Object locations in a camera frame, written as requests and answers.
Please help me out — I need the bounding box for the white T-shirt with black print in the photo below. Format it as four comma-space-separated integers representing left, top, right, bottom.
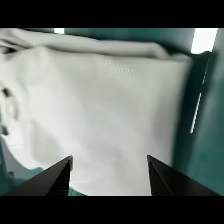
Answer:
0, 27, 194, 197

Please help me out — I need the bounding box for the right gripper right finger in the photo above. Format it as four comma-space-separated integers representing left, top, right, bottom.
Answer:
146, 154, 221, 197

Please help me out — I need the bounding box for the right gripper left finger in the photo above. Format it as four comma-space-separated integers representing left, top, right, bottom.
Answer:
5, 154, 74, 197

